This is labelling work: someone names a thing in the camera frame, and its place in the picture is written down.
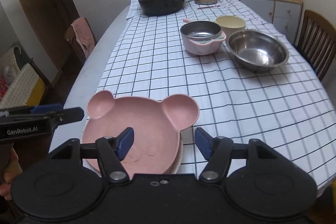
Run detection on left wooden chair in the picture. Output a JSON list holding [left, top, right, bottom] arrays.
[[64, 18, 97, 64]]

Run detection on red pen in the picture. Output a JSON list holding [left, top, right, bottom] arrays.
[[197, 5, 220, 10]]

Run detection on pink towel on chair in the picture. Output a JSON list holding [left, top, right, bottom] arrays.
[[71, 17, 96, 59]]

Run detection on grey corner cabinet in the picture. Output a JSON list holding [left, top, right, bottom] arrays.
[[240, 0, 303, 44]]

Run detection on pink bowl with steel insert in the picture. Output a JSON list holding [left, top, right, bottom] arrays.
[[180, 18, 227, 56]]

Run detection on cream quilted bag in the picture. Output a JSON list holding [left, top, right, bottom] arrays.
[[1, 64, 46, 109]]

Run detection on large stainless steel bowl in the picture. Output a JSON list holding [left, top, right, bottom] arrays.
[[227, 30, 289, 73]]

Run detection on cream yellow bowl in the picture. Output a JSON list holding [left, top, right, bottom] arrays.
[[215, 15, 246, 38]]

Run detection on wooden chair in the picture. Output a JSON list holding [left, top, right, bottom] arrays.
[[294, 10, 335, 80], [64, 18, 97, 64]]

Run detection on white checked tablecloth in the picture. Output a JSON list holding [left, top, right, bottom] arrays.
[[97, 0, 335, 193]]

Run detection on small white floral plate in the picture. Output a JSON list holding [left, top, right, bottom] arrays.
[[83, 135, 183, 176]]

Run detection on right wooden chair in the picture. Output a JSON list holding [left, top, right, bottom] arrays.
[[294, 10, 335, 80]]

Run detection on pink bear-shaped plate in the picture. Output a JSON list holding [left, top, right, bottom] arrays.
[[82, 90, 199, 177]]

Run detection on person's left hand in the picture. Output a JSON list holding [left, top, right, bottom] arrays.
[[0, 148, 23, 201]]

